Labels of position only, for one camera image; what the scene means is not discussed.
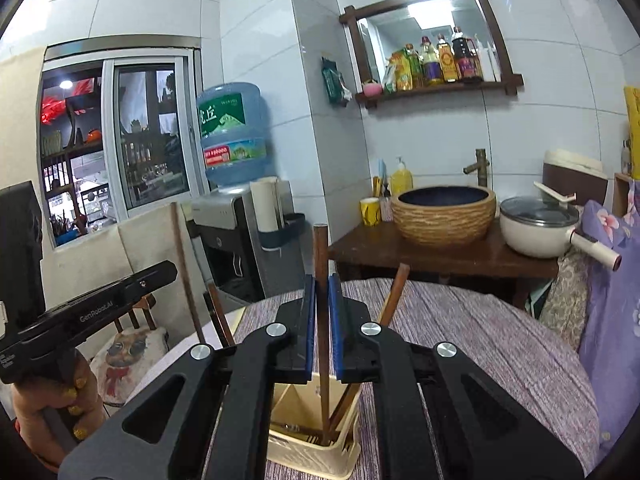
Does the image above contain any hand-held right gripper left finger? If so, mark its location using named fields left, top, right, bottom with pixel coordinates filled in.
left=59, top=274, right=318, bottom=480

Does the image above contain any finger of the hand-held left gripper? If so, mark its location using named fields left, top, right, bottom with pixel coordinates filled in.
left=121, top=260, right=179, bottom=305

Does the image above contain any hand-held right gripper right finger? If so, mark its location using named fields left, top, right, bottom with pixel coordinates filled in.
left=328, top=274, right=585, bottom=480

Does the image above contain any small metal spoon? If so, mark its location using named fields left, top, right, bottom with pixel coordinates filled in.
left=270, top=422, right=321, bottom=447

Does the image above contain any yellow plastic utensil basket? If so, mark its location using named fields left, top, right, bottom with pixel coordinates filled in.
left=264, top=381, right=364, bottom=479

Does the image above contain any person's left hand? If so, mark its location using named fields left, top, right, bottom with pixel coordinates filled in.
left=12, top=347, right=109, bottom=472

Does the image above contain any wooden chair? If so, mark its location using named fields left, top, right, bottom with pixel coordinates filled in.
left=112, top=292, right=162, bottom=334

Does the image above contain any beige board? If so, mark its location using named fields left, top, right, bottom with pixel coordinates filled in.
left=42, top=199, right=212, bottom=342

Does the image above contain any grey water dispenser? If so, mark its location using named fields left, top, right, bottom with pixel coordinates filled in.
left=192, top=180, right=297, bottom=307

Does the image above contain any cat print seat cushion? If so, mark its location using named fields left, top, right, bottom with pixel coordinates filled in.
left=89, top=326, right=169, bottom=409

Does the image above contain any yellow mug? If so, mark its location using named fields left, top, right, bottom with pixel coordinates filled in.
left=359, top=197, right=382, bottom=227

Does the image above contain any dark wooden cabinet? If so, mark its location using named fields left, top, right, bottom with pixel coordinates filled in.
left=327, top=219, right=562, bottom=307

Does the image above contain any purple striped tablecloth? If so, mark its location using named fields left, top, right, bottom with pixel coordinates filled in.
left=232, top=277, right=602, bottom=480

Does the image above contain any sliding window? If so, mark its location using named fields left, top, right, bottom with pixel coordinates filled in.
left=39, top=35, right=212, bottom=252

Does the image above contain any woven pattern wash basin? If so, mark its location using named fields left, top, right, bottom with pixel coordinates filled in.
left=390, top=184, right=497, bottom=247

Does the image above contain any blue toothbrush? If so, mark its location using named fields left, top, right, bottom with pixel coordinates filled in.
left=372, top=158, right=389, bottom=199

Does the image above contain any yellow soap dispenser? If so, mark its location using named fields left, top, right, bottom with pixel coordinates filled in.
left=389, top=156, right=415, bottom=197

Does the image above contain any blue water jug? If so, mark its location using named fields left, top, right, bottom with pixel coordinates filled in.
left=196, top=82, right=275, bottom=194

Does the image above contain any white pot with glass lid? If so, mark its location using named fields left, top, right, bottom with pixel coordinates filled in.
left=499, top=195, right=623, bottom=269

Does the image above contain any bamboo style brass faucet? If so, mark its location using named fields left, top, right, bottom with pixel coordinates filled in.
left=463, top=148, right=489, bottom=189

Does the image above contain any patterned cushion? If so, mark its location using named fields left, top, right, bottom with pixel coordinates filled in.
left=538, top=249, right=592, bottom=352

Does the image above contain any green hanging packet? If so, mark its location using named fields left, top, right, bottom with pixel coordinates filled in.
left=320, top=56, right=353, bottom=107

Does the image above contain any white rice paddle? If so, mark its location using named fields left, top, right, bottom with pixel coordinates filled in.
left=532, top=180, right=577, bottom=206

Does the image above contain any yellow seasoning packet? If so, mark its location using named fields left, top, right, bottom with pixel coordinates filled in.
left=382, top=52, right=414, bottom=94

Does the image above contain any green label oil bottle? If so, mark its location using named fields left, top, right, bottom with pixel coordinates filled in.
left=402, top=43, right=425, bottom=90

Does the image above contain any purple floral cloth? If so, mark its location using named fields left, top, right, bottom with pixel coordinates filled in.
left=576, top=199, right=640, bottom=467

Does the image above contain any white and brown rice cooker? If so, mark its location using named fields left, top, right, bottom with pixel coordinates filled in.
left=542, top=148, right=609, bottom=207

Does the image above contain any dark soy sauce bottle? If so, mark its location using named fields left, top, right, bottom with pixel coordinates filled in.
left=451, top=25, right=484, bottom=83

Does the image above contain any white bottle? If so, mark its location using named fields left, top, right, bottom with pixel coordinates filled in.
left=475, top=35, right=502, bottom=83

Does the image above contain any small wooden side shelf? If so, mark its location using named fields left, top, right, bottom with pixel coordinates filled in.
left=612, top=172, right=640, bottom=219

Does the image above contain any yellow hanging cloth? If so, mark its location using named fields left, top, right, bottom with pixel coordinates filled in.
left=623, top=85, right=640, bottom=181

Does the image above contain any dark wall-mounted holder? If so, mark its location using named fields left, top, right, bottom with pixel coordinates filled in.
left=257, top=212, right=307, bottom=252

